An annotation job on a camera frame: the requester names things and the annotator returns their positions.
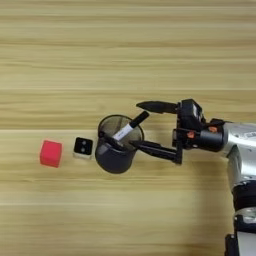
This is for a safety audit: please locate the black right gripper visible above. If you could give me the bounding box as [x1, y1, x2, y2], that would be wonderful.
[129, 100, 225, 165]

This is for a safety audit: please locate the black marker pen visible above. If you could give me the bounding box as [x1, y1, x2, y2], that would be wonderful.
[97, 130, 127, 151]

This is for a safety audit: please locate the black mesh pen cup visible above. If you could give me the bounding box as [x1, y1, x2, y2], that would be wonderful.
[94, 114, 145, 175]

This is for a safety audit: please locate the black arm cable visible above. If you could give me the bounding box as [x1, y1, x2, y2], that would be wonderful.
[209, 117, 231, 127]

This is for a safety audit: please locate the red cube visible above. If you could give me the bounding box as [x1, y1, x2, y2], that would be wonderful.
[39, 139, 64, 169]

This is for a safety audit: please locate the small black box white label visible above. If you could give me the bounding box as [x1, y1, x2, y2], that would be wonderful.
[179, 98, 207, 132]

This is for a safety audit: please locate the white marker black cap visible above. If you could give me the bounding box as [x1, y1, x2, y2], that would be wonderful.
[112, 110, 151, 142]

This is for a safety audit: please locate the small black white cube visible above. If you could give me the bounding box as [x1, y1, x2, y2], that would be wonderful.
[72, 136, 95, 161]

